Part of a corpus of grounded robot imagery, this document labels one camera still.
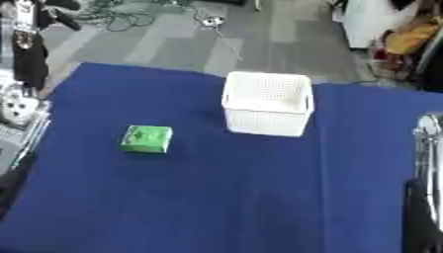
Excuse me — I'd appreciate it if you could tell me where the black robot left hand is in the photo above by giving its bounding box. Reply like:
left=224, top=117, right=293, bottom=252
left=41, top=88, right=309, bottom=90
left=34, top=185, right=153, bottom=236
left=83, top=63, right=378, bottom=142
left=7, top=0, right=83, bottom=99

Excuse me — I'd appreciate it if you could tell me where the green box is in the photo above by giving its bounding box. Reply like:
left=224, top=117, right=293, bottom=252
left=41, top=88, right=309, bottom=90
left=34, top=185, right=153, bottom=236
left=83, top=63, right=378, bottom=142
left=118, top=125, right=175, bottom=155

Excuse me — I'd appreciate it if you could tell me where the thin silver rod with head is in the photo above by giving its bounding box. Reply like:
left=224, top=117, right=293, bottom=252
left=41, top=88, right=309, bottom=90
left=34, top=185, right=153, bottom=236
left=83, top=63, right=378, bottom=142
left=199, top=15, right=246, bottom=63

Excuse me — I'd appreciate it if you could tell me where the white perforated plastic basket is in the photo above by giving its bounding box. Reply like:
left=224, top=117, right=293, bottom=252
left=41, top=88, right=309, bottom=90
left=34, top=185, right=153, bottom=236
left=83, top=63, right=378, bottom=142
left=220, top=70, right=317, bottom=138

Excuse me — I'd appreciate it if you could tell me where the yellow and red bag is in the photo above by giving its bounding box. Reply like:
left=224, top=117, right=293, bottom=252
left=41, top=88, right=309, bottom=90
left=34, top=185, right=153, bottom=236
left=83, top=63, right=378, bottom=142
left=370, top=14, right=443, bottom=81

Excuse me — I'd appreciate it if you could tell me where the dark coiled floor cable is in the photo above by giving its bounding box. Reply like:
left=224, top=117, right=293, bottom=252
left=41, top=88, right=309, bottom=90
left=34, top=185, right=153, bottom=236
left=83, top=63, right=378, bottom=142
left=72, top=0, right=196, bottom=33

